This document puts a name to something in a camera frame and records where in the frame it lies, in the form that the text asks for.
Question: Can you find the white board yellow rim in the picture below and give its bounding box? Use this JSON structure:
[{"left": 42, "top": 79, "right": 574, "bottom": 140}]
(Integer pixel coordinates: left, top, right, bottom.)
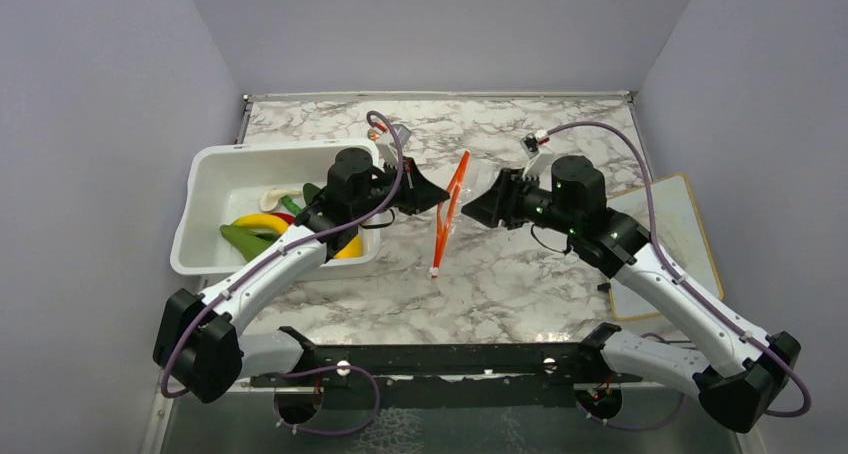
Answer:
[{"left": 610, "top": 173, "right": 724, "bottom": 321}]

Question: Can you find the yellow mango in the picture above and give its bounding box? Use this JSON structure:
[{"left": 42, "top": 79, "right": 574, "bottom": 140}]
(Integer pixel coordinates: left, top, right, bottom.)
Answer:
[{"left": 334, "top": 234, "right": 363, "bottom": 259}]

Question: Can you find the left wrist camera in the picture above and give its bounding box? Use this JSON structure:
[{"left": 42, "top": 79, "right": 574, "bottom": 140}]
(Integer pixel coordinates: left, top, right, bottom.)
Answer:
[{"left": 373, "top": 124, "right": 412, "bottom": 168}]

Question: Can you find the dark green avocado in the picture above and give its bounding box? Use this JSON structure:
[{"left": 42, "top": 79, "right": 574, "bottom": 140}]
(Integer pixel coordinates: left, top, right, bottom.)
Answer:
[{"left": 301, "top": 183, "right": 322, "bottom": 205}]

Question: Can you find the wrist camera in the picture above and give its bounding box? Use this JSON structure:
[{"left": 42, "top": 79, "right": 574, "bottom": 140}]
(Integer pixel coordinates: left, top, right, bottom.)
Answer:
[
  {"left": 373, "top": 124, "right": 412, "bottom": 168},
  {"left": 521, "top": 129, "right": 554, "bottom": 180}
]

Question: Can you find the green leaf vegetable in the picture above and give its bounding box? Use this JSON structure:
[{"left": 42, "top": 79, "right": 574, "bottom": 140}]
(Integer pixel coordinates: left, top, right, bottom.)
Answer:
[{"left": 219, "top": 225, "right": 279, "bottom": 262}]

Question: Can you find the white plastic bin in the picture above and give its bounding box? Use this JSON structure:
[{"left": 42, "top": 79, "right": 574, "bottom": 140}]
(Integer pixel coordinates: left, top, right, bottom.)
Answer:
[{"left": 170, "top": 138, "right": 379, "bottom": 281}]

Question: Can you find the green chili pepper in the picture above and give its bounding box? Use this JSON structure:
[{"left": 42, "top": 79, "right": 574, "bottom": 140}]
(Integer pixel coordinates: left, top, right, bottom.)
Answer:
[{"left": 280, "top": 195, "right": 301, "bottom": 216}]

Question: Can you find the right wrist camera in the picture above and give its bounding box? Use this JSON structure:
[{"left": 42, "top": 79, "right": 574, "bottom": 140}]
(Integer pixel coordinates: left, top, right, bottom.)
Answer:
[{"left": 521, "top": 129, "right": 554, "bottom": 180}]

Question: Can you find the yellow banana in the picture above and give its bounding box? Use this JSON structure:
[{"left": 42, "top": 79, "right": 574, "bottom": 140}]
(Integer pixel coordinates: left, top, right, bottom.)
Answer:
[{"left": 232, "top": 213, "right": 289, "bottom": 235}]

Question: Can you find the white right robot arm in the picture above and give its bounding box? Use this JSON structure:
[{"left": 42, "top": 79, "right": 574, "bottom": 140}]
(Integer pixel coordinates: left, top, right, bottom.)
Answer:
[{"left": 462, "top": 156, "right": 800, "bottom": 433}]

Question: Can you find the white mushroom toy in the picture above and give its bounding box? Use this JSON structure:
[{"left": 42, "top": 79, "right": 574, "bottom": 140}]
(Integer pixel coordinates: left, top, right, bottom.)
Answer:
[{"left": 258, "top": 188, "right": 302, "bottom": 212}]

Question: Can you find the red chili pepper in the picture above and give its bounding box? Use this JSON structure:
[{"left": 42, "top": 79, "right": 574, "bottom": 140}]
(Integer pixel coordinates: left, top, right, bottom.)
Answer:
[{"left": 272, "top": 212, "right": 295, "bottom": 225}]

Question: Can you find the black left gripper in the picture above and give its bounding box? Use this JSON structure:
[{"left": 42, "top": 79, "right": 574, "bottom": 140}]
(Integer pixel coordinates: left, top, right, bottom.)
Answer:
[{"left": 353, "top": 156, "right": 451, "bottom": 219}]

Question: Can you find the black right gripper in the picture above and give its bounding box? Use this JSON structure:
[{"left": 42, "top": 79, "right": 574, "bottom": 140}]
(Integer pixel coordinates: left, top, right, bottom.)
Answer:
[{"left": 462, "top": 167, "right": 580, "bottom": 236}]

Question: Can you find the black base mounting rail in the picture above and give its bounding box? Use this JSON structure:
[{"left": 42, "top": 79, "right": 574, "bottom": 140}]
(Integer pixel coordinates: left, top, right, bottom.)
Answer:
[{"left": 249, "top": 328, "right": 637, "bottom": 420}]

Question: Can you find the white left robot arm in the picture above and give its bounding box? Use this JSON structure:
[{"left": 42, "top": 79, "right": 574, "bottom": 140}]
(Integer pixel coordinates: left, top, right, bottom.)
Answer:
[{"left": 153, "top": 148, "right": 449, "bottom": 403}]

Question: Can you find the clear orange-zipper zip bag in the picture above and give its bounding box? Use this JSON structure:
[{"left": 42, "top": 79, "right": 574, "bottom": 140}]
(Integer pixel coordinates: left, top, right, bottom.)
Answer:
[{"left": 428, "top": 150, "right": 479, "bottom": 279}]

